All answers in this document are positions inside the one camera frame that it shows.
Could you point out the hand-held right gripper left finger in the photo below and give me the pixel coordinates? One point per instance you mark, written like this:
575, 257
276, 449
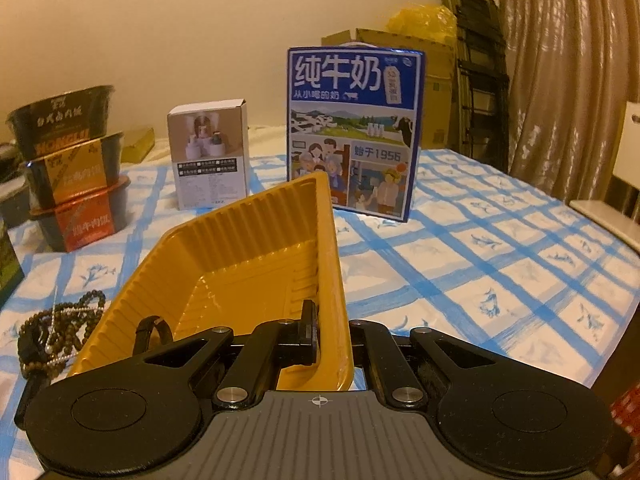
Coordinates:
308, 332

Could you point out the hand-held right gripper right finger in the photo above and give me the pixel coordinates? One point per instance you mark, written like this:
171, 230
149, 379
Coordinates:
370, 341

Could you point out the yellow plastic tray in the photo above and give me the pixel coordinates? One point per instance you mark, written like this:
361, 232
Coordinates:
240, 260

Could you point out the blue checkered tablecloth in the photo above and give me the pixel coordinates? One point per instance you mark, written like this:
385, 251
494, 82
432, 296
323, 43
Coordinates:
450, 270

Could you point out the black wrist watch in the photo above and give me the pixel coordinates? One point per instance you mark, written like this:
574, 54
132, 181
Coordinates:
146, 332

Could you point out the white photo printed box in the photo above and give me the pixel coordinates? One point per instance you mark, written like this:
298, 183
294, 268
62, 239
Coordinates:
210, 160

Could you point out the blue milk carton box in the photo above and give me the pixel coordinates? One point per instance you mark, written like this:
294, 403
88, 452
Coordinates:
350, 110

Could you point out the red label noodle bowl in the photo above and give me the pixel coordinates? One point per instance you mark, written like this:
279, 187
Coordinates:
82, 222

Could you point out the gold box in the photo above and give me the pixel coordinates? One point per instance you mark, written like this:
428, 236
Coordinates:
137, 144

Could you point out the red packet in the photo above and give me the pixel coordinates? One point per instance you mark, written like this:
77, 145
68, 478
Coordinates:
627, 420

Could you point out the brown cardboard box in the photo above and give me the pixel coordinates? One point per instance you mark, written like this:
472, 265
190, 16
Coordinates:
440, 80

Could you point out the yellow label noodle bowl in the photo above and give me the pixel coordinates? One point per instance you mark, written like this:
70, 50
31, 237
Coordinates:
75, 167

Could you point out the folding step ladder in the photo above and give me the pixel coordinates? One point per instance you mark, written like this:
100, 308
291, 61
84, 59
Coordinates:
480, 60

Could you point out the printed scenery box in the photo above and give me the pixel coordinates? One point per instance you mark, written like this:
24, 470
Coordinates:
9, 265

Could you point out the white furniture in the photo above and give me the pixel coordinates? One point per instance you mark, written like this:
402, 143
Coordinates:
627, 160

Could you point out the dark container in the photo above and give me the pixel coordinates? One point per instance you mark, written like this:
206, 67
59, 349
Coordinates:
12, 205

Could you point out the yellow plastic bag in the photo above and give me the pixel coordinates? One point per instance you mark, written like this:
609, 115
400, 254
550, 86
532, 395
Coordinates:
425, 20

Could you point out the black instant noodle bowl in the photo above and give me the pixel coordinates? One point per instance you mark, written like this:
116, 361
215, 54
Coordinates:
60, 117

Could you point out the beige curtain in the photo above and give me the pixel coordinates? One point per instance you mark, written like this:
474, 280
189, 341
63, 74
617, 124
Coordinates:
565, 60

